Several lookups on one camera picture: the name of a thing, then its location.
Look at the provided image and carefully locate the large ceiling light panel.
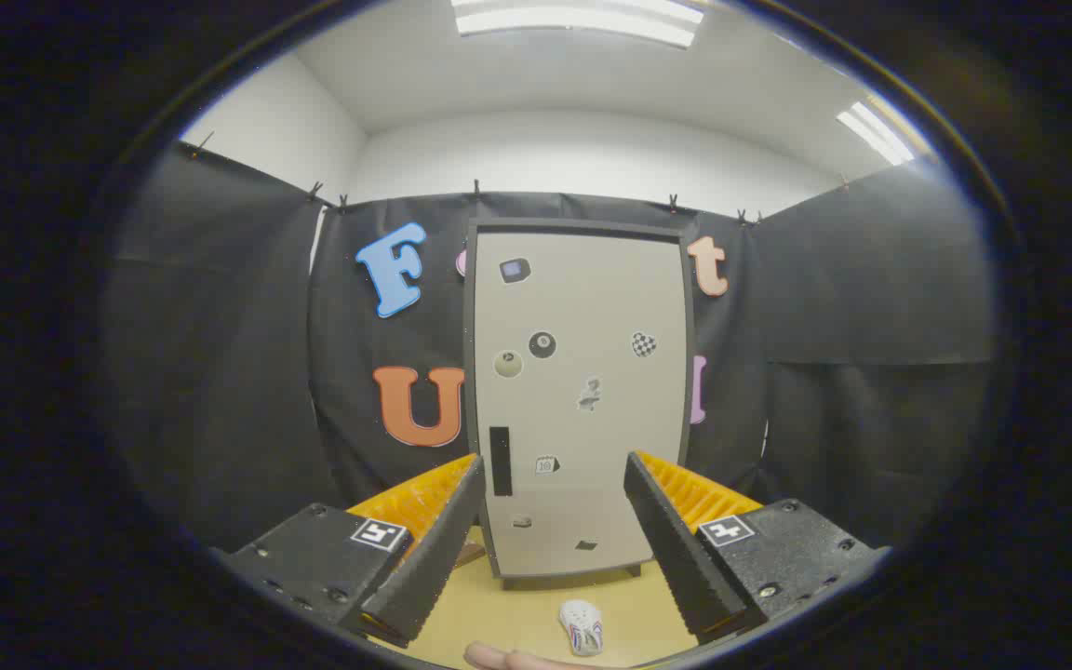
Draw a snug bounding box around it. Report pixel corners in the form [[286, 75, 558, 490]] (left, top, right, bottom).
[[450, 0, 706, 49]]

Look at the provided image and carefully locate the grey shoe cabinet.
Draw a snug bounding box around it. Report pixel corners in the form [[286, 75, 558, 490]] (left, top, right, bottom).
[[462, 218, 696, 592]]

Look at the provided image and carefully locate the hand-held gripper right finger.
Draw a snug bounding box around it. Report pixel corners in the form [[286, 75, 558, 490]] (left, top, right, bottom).
[[623, 450, 893, 647]]

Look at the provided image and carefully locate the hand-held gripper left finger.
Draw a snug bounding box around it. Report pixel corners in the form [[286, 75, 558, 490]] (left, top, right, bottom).
[[210, 452, 487, 648]]

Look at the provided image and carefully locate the small ceiling light panel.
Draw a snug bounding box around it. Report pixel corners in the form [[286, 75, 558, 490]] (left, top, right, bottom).
[[836, 100, 917, 167]]

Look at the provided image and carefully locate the black backdrop cloth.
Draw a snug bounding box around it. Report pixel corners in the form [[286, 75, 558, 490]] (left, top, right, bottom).
[[103, 140, 998, 559]]

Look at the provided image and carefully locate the white shoe with striped sides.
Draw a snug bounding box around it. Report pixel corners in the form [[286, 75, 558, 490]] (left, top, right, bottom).
[[558, 599, 605, 658]]

